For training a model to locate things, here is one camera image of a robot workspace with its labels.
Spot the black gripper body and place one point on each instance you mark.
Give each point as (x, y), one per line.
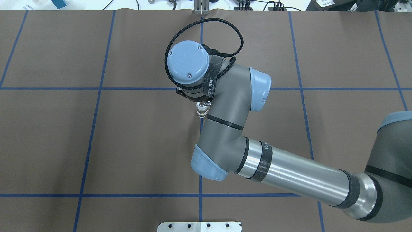
(201, 111)

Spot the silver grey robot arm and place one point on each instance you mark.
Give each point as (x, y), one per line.
(380, 194)

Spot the aluminium frame post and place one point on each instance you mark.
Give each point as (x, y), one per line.
(201, 7)

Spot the white pedestal column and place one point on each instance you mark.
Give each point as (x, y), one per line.
(217, 226)

